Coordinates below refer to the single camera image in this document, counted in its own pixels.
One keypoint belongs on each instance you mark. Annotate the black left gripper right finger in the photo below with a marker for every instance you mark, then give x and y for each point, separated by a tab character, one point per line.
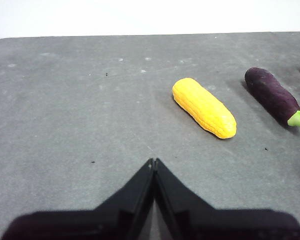
202	222

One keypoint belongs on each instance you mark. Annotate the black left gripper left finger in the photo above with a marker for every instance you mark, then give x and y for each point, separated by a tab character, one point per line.
110	220

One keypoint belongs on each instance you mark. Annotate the yellow corn cob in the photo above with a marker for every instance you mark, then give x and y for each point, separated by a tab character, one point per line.
203	107

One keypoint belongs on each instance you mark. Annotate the purple eggplant with green stem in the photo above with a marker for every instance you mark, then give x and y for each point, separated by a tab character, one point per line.
270	95

